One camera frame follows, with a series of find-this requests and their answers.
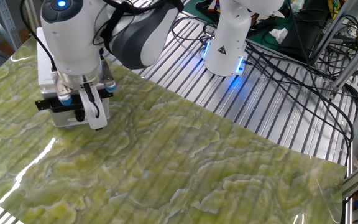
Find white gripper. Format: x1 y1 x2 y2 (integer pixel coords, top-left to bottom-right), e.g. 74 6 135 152
78 83 109 131

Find white drawer black knob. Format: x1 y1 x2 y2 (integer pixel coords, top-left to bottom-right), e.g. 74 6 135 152
50 107 110 128

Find white drawer cabinet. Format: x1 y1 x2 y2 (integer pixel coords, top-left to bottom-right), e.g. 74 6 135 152
35 27 111 128

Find green marble pattern mat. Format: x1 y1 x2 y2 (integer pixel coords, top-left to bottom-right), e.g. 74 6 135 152
0 37 348 224

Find grey perforated shelf upright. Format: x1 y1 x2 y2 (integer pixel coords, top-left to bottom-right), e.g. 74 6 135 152
0 0 24 50

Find crumpled white tissue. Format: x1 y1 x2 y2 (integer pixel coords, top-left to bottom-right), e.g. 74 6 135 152
268 27 290 45

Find black box device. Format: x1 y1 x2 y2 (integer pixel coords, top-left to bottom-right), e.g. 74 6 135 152
277 17 328 63

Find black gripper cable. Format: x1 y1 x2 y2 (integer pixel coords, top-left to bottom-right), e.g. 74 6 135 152
82 81 101 119

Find silver wrist bracket blue caps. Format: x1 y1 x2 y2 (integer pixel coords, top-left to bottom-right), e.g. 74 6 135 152
50 58 118 108

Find black bracket cable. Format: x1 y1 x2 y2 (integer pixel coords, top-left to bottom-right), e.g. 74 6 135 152
19 0 58 73

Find wide black velcro strap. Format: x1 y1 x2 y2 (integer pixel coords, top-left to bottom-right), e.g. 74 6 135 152
99 2 129 44

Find black table cable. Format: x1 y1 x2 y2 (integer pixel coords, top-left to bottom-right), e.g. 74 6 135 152
243 39 356 164

